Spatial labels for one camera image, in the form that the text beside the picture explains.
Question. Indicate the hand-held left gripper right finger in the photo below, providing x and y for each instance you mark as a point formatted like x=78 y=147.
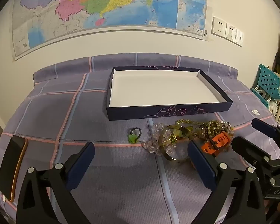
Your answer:
x=200 y=165

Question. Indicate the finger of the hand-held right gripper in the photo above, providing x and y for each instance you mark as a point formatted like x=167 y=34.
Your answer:
x=247 y=149
x=263 y=126

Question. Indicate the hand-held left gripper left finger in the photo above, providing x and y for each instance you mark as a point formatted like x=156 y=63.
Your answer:
x=84 y=161

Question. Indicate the orange smartwatch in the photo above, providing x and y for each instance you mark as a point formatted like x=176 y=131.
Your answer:
x=219 y=140

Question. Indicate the amber brown bangle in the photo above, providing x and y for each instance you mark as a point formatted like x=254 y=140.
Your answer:
x=160 y=142

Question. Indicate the dark blue cardboard box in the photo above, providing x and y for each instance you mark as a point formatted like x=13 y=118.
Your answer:
x=163 y=91

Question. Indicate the white sheet tag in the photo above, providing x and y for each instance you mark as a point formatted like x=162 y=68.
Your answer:
x=255 y=112

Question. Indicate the teal plastic stool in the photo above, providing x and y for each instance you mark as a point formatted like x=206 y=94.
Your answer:
x=268 y=81

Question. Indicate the purple plaid bed sheet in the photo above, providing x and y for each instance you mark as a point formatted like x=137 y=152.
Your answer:
x=60 y=121

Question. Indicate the black smartphone with orange case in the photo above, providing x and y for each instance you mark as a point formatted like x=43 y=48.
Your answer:
x=10 y=163

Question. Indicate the white wall switch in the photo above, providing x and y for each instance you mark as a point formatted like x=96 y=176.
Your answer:
x=239 y=38

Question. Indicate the white wall socket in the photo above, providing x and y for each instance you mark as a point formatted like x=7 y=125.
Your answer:
x=231 y=32
x=218 y=26

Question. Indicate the colourful wall map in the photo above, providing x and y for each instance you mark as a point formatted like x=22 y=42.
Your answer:
x=107 y=4

